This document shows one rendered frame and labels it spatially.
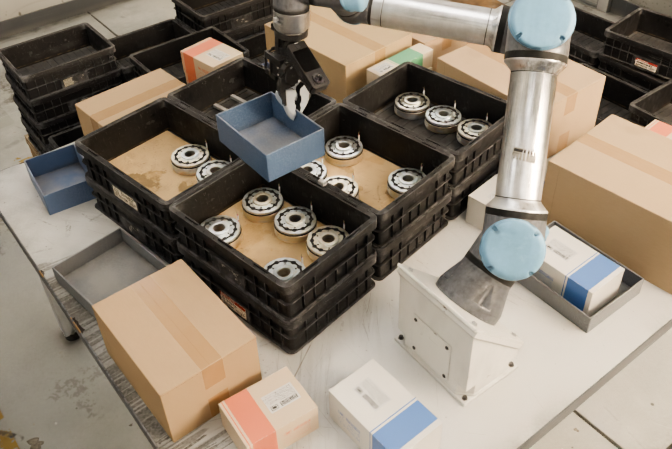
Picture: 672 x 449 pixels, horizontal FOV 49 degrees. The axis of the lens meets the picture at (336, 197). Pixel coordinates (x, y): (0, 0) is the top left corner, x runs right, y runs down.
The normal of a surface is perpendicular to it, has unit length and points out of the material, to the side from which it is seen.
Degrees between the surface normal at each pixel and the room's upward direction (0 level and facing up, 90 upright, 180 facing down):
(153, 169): 0
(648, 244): 90
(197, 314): 0
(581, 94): 90
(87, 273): 0
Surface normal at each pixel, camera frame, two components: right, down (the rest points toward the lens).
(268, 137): -0.03, -0.77
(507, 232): -0.22, 0.17
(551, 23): -0.18, -0.09
